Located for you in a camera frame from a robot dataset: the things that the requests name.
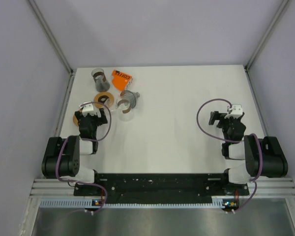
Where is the orange coffee filter pack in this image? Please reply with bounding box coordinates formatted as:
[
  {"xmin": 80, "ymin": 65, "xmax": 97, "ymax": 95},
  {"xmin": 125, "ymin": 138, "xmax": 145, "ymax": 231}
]
[{"xmin": 112, "ymin": 70, "xmax": 133, "ymax": 91}]

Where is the grey slotted cable duct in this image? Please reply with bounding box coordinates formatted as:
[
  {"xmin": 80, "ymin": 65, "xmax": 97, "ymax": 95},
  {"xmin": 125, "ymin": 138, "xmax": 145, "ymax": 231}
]
[{"xmin": 40, "ymin": 199, "xmax": 93, "ymax": 208}]

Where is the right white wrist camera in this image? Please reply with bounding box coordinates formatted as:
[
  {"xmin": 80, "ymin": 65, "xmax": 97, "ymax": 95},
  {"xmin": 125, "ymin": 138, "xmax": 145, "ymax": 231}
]
[{"xmin": 225, "ymin": 104, "xmax": 244, "ymax": 119}]

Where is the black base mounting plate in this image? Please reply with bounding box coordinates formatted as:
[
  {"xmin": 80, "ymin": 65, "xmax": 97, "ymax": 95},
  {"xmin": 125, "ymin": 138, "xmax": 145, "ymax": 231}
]
[{"xmin": 73, "ymin": 173, "xmax": 250, "ymax": 205}]

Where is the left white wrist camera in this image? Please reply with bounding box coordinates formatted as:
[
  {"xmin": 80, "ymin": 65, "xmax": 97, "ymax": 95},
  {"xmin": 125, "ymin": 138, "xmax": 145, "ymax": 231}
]
[{"xmin": 79, "ymin": 101, "xmax": 96, "ymax": 116}]

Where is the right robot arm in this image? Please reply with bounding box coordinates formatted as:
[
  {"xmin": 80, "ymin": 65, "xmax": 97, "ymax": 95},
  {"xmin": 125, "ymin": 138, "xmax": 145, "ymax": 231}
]
[{"xmin": 208, "ymin": 111, "xmax": 288, "ymax": 195}]

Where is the smoky grey glass carafe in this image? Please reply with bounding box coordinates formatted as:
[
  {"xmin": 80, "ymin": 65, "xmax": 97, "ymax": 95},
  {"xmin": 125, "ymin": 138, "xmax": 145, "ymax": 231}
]
[{"xmin": 91, "ymin": 68, "xmax": 110, "ymax": 92}]

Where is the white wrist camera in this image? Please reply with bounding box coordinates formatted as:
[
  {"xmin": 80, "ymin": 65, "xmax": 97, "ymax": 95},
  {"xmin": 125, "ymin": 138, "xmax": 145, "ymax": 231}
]
[
  {"xmin": 79, "ymin": 101, "xmax": 96, "ymax": 116},
  {"xmin": 225, "ymin": 104, "xmax": 244, "ymax": 119}
]

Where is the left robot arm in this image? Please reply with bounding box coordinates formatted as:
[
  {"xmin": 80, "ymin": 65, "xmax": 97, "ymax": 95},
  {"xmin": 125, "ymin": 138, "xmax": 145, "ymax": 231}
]
[{"xmin": 41, "ymin": 108, "xmax": 108, "ymax": 195}]

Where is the wooden dripper ring holder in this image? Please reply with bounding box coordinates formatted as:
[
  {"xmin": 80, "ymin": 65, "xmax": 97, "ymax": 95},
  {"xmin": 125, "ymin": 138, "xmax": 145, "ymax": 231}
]
[{"xmin": 73, "ymin": 115, "xmax": 79, "ymax": 127}]

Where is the clear glass carafe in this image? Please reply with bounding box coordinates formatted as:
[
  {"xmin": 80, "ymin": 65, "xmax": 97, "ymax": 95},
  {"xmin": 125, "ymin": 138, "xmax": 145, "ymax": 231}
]
[{"xmin": 116, "ymin": 98, "xmax": 134, "ymax": 121}]

